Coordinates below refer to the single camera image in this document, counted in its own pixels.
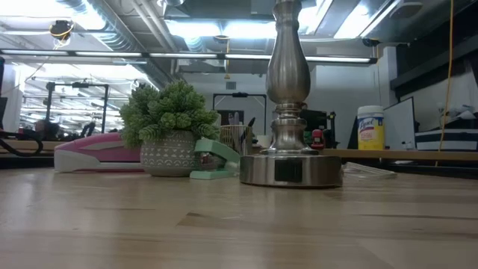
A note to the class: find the yellow Lysol wipes canister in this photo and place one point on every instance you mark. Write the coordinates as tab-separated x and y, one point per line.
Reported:
370	130

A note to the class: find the whiteboard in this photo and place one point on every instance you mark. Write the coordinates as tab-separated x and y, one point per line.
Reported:
399	125

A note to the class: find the white plastic bag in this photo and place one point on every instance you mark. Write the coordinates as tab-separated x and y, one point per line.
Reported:
461	112

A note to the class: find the silver metal lamp base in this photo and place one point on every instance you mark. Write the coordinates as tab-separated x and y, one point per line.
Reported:
321	170

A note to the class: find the black gantry frame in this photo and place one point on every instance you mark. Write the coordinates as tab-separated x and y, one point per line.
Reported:
105	108
239	95

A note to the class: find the black metal table frame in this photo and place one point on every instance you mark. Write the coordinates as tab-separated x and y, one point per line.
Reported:
26	161

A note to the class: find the black monitor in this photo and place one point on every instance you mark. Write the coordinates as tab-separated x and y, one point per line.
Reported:
319	119

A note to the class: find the long white light bar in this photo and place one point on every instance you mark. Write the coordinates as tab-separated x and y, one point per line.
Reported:
186	55

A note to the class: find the white paper roll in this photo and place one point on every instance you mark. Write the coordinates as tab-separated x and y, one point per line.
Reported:
264	140

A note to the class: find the black pen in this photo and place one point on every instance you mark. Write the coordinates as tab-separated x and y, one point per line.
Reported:
252	121

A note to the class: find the pink and white stapler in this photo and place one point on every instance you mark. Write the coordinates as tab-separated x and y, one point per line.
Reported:
93	153

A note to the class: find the green plant in grey pot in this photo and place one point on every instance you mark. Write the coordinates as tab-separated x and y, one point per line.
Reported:
168	153

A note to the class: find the mint green stapler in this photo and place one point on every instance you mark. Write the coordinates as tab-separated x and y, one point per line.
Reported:
220	147

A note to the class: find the black ceiling-mounted camera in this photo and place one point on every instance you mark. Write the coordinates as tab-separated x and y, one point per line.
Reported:
370	42

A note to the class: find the navy white striped box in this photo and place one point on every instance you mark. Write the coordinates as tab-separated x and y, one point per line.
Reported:
448	140

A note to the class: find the person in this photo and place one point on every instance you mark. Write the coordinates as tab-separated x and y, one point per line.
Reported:
48	129

